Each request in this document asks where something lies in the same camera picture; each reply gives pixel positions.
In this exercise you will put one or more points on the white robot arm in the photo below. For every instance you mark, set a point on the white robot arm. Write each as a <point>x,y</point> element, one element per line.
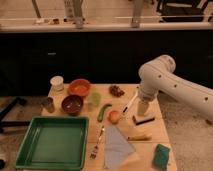
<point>158,75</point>

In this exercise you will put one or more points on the light green plastic cup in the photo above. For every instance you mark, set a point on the light green plastic cup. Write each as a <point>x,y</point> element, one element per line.
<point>94,100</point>

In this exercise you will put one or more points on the green plastic tray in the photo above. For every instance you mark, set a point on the green plastic tray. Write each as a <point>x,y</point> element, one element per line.
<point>54,143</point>

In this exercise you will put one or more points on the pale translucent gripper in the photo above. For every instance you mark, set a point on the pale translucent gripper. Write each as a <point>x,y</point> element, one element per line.
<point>142,108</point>

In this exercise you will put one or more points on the dark red grape bunch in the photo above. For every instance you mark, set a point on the dark red grape bunch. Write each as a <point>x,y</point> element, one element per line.
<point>116,91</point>

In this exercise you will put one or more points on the green sponge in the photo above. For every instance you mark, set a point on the green sponge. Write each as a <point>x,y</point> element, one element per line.
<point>161,157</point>

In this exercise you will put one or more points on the orange peach fruit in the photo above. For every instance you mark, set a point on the orange peach fruit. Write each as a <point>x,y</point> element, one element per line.
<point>114,117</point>

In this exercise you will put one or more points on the grey blue cloth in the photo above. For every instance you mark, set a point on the grey blue cloth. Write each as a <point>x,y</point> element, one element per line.
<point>117,148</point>

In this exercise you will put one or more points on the orange bowl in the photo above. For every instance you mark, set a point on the orange bowl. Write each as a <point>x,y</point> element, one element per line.
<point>80,87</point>

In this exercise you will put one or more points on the dark maroon bowl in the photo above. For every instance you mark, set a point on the dark maroon bowl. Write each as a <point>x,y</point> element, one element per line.
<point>72,104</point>

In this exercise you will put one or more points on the metal fork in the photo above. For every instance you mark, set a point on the metal fork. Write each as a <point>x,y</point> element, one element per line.
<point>96,147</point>

